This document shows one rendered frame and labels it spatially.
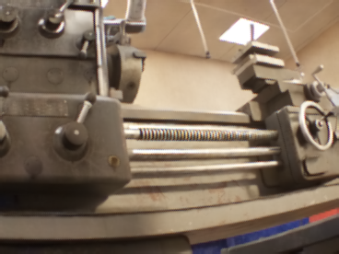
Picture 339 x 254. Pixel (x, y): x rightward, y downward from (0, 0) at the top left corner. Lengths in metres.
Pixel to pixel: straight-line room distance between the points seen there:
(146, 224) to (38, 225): 0.29
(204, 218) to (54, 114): 0.49
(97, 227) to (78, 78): 0.50
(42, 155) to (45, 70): 0.35
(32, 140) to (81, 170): 0.15
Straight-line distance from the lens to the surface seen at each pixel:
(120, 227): 0.96
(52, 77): 1.20
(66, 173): 0.95
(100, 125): 1.03
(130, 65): 1.51
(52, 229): 0.90
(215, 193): 1.34
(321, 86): 1.59
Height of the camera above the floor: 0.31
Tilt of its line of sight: 20 degrees up
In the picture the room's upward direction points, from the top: 11 degrees counter-clockwise
